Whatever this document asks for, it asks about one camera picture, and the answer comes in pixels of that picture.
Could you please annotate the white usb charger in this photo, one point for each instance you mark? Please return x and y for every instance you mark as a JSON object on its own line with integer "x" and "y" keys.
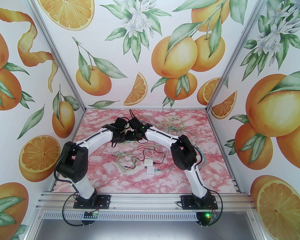
{"x": 150, "y": 170}
{"x": 148, "y": 162}

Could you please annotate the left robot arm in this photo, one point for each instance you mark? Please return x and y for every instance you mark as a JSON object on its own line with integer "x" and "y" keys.
{"x": 70, "y": 161}

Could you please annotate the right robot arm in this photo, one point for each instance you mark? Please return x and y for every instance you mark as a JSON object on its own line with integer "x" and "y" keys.
{"x": 184, "y": 152}

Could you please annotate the perforated metal strip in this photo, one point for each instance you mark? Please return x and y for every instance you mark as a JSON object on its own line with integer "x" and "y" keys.
{"x": 145, "y": 216}

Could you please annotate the small green circuit board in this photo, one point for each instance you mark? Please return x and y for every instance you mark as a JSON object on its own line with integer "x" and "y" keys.
{"x": 91, "y": 214}

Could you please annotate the black round controller with led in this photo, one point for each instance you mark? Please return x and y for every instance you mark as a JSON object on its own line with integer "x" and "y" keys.
{"x": 204, "y": 220}

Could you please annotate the aluminium frame rail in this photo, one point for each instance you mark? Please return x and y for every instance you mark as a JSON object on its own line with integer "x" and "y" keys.
{"x": 145, "y": 201}

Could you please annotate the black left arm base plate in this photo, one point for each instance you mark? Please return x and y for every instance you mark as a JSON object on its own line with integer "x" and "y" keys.
{"x": 105, "y": 201}

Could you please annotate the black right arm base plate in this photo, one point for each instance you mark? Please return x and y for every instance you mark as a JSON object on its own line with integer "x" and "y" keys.
{"x": 186, "y": 203}

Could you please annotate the aluminium corner post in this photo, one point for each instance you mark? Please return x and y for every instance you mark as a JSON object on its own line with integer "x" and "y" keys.
{"x": 60, "y": 54}
{"x": 233, "y": 54}

